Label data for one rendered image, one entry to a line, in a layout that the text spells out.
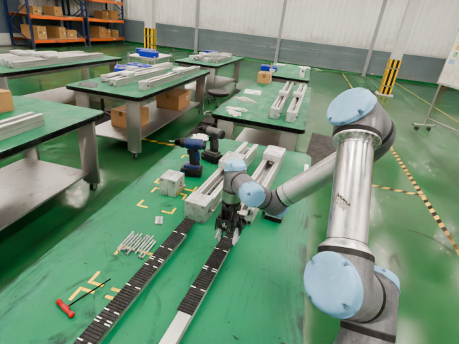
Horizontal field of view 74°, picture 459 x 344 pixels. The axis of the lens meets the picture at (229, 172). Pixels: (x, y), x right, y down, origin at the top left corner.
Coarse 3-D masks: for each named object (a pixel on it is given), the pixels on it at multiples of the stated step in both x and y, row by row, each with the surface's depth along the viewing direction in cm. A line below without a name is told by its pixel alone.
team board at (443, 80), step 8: (456, 40) 554; (456, 48) 552; (448, 56) 569; (456, 56) 552; (448, 64) 569; (456, 64) 551; (448, 72) 568; (456, 72) 550; (440, 80) 586; (448, 80) 567; (456, 80) 549; (440, 88) 591; (456, 88) 541; (432, 104) 605; (424, 120) 624; (432, 120) 604; (416, 128) 626; (448, 128) 566
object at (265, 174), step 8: (264, 160) 182; (264, 168) 180; (272, 168) 173; (256, 176) 162; (264, 176) 169; (272, 176) 165; (264, 184) 154; (248, 208) 133; (256, 208) 138; (240, 216) 136; (248, 216) 134; (248, 224) 136
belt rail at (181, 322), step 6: (228, 252) 117; (222, 264) 112; (204, 294) 98; (198, 306) 94; (180, 312) 89; (174, 318) 87; (180, 318) 87; (186, 318) 87; (192, 318) 90; (174, 324) 85; (180, 324) 85; (186, 324) 86; (168, 330) 83; (174, 330) 83; (180, 330) 83; (168, 336) 81; (174, 336) 82; (180, 336) 83; (162, 342) 80; (168, 342) 80; (174, 342) 80
